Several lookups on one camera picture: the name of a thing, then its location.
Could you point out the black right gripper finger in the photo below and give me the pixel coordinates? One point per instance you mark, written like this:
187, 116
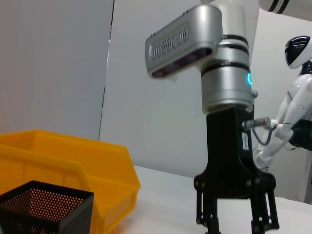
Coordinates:
210, 219
264, 219

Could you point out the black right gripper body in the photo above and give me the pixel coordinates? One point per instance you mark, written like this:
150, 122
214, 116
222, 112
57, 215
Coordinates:
224, 158

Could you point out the black mesh pen holder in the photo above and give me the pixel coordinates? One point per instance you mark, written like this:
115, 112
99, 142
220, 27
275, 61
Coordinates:
48, 212

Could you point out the white humanoid robot black head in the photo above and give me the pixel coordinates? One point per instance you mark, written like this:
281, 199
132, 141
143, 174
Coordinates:
295, 104

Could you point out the yellow plastic storage bin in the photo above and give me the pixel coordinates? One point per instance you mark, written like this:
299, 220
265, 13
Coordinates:
107, 165

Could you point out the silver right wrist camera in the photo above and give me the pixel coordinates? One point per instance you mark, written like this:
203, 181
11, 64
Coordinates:
185, 41

